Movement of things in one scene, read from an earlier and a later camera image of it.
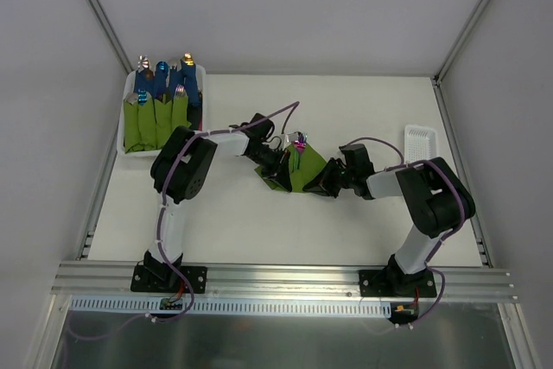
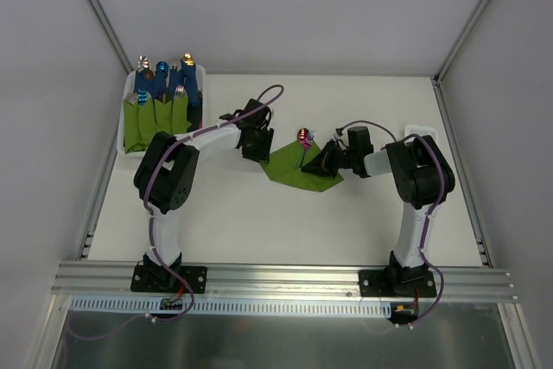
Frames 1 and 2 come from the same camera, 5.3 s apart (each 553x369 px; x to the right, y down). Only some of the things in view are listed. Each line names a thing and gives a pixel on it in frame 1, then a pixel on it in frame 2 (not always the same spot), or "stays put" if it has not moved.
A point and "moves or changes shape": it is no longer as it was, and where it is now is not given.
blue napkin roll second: [160, 82] stays put
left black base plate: [164, 279] stays put
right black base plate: [390, 283] stays put
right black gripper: [333, 174] -> [333, 159]
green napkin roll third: [162, 114] stays put
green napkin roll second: [147, 126] stays put
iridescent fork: [300, 145] moves or changes shape
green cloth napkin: [302, 166] moves or changes shape
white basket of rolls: [130, 89] stays put
